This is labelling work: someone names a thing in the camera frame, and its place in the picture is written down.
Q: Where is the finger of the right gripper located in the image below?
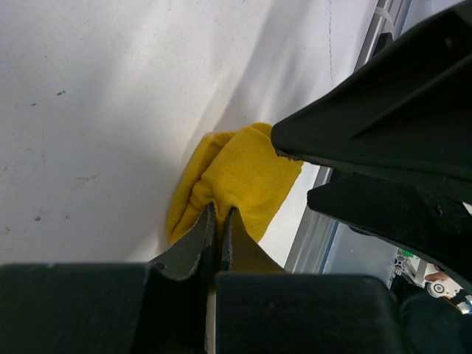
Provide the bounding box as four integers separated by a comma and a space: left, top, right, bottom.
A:
271, 1, 471, 182
307, 175, 471, 291

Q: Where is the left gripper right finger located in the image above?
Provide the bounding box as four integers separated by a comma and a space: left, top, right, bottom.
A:
215, 209, 404, 353

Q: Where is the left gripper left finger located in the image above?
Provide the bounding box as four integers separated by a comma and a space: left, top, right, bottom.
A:
1, 205, 215, 353

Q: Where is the yellow cartoon sock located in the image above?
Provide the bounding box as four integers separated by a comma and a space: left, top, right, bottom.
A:
166, 122, 304, 246

